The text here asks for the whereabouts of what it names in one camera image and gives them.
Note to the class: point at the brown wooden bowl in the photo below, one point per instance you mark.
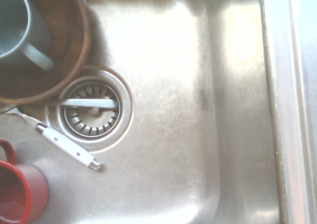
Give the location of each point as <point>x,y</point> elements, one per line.
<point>72,35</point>

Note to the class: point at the red mug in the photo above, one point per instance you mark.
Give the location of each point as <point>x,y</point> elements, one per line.
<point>32,184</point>

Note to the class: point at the stainless steel double sink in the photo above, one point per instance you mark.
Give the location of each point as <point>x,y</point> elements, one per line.
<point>173,115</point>

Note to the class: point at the metal sink drain strainer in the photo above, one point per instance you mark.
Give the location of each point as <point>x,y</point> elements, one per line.
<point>125,102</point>

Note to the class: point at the grey ceramic mug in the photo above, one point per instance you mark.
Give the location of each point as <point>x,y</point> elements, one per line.
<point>37,33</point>

